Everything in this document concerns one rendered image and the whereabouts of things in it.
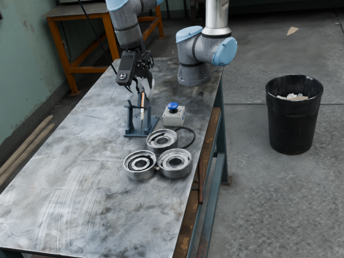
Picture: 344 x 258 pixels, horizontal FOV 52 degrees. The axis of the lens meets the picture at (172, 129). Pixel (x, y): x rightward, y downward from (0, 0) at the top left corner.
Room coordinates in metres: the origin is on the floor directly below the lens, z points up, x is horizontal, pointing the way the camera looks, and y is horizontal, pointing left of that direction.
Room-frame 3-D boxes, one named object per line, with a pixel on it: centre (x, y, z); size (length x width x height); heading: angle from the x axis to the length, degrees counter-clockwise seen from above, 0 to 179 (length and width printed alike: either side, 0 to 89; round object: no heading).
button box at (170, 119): (1.12, -0.02, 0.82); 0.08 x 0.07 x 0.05; 161
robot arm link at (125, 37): (1.07, 0.08, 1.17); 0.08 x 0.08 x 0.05
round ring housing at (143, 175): (0.86, 0.11, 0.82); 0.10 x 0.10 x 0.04
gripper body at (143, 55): (1.08, 0.07, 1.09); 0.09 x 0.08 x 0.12; 156
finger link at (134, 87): (1.08, 0.09, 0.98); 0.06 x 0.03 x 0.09; 156
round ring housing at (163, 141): (0.96, 0.04, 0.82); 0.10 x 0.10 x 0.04
